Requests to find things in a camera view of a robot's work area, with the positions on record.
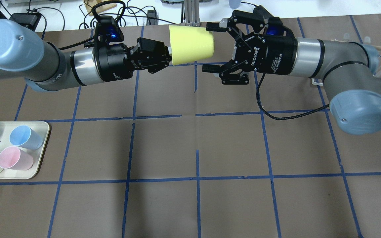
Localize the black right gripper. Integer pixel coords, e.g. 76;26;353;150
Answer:
202;10;297;85

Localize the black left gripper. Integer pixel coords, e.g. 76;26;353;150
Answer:
96;37;170;82

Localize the yellow-green plastic cup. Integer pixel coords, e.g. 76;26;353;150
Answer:
169;25;215;66

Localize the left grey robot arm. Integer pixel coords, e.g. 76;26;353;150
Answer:
0;16;172;92

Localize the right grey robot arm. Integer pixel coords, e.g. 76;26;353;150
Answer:
202;6;381;135

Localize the blue plastic cup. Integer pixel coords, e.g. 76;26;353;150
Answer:
9;125;43;150

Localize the pink plastic cup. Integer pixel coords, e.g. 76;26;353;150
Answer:
0;146;34;171

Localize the wooden board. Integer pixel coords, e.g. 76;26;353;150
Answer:
83;0;117;16

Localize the black power adapter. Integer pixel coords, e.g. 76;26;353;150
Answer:
9;13;42;32

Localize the white plastic tray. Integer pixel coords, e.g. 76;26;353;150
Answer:
0;121;50;179

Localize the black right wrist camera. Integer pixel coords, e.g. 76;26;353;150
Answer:
253;5;295;38

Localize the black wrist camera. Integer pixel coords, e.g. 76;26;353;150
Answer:
94;15;124;45
253;5;295;38

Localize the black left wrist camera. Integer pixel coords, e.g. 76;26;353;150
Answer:
94;15;124;45

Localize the aluminium profile post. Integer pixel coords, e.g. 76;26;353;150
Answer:
182;0;201;27

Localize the black braided cable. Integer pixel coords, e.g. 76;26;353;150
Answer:
256;71;330;120

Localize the black cable bundle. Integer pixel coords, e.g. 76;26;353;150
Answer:
78;0;183;30

